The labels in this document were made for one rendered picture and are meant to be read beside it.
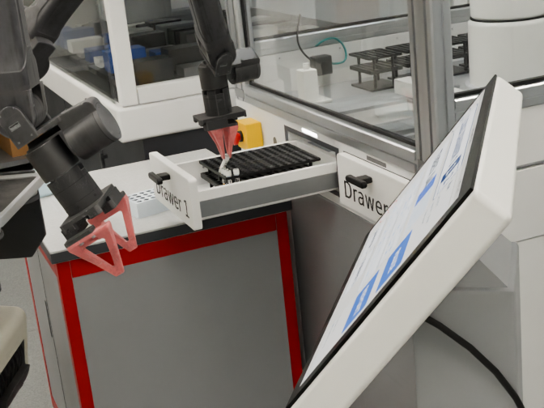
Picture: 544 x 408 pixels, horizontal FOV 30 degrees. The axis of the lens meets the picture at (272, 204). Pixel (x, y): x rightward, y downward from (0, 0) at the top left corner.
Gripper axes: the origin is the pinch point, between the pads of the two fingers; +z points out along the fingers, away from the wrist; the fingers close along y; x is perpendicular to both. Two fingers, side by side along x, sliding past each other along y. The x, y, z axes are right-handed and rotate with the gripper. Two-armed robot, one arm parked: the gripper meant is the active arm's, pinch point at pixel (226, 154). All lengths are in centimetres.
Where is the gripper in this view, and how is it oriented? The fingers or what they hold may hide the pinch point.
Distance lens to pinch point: 214.5
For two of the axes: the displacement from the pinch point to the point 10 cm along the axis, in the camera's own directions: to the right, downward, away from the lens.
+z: 1.4, 9.4, 3.1
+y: -9.3, 2.3, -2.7
